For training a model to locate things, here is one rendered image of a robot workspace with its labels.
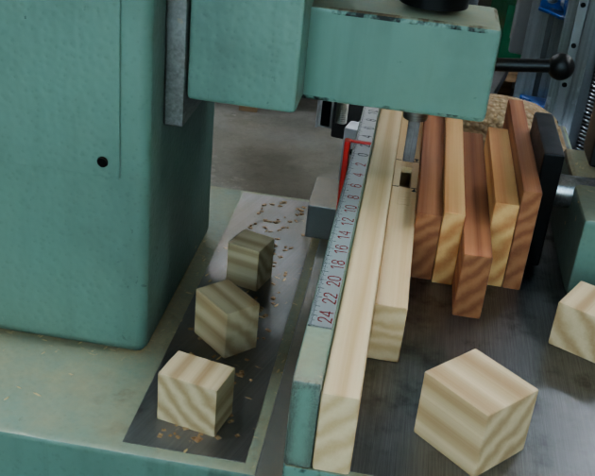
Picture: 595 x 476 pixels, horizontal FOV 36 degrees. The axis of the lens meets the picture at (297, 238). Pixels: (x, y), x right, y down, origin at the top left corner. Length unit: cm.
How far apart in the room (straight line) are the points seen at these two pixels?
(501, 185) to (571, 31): 78
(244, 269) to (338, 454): 36
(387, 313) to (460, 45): 21
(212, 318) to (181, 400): 10
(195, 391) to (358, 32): 28
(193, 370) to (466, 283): 20
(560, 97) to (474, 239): 85
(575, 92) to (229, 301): 87
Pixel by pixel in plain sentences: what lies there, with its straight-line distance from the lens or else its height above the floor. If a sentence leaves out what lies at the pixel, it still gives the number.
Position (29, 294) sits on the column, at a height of 84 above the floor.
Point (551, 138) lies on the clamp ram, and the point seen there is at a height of 100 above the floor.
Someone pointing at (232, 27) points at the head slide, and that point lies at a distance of 66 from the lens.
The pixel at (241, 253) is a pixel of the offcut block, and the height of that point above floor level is 83.
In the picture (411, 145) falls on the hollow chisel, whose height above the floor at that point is 96.
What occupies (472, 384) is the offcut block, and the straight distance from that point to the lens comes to 50.
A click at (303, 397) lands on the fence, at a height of 95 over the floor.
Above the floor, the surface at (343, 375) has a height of 95.
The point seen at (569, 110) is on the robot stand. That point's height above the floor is 78.
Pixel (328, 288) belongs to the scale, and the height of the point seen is 96.
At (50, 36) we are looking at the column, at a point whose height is 105.
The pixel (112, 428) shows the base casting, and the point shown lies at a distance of 67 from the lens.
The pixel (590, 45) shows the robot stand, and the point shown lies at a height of 87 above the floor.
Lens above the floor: 123
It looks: 28 degrees down
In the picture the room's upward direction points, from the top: 6 degrees clockwise
